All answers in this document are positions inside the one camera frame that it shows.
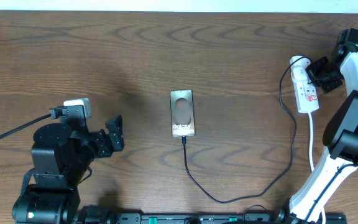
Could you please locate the black charger cable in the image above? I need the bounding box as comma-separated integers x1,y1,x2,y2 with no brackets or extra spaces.
181,55,314,205

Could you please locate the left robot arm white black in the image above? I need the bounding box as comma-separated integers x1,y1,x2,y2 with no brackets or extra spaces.
12,115,124,223

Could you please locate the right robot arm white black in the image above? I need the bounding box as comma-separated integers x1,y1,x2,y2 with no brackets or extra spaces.
277,28,358,223

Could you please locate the white power strip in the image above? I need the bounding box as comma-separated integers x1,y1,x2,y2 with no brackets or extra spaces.
290,55,319,114

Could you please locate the white power strip cord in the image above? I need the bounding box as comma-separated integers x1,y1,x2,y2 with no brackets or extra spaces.
308,111,326,224

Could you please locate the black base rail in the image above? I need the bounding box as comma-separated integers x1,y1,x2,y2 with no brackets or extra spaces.
76,205,347,224

